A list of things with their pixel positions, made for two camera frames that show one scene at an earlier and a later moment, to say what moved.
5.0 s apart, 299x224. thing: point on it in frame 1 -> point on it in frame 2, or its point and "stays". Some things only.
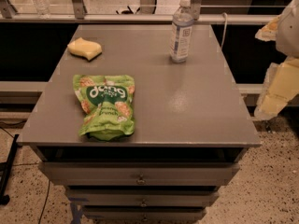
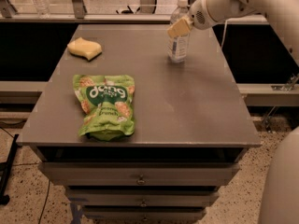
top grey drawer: (139, 173) stays
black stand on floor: (5, 171) stays
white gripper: (290, 32) -> (202, 12)
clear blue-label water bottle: (181, 31) stays
